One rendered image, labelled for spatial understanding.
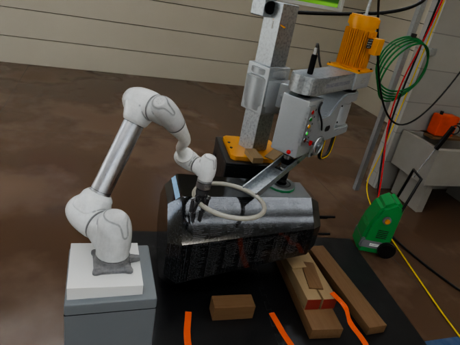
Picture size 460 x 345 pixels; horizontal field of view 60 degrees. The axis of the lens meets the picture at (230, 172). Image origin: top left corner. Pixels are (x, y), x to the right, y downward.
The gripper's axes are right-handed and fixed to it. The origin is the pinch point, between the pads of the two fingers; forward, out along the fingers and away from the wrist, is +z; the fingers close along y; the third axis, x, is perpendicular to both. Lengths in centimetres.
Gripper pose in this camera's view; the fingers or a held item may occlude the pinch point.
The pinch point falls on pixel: (196, 217)
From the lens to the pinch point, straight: 246.6
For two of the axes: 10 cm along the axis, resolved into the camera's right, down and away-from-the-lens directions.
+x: -5.7, -4.3, 6.9
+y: 7.9, -0.6, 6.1
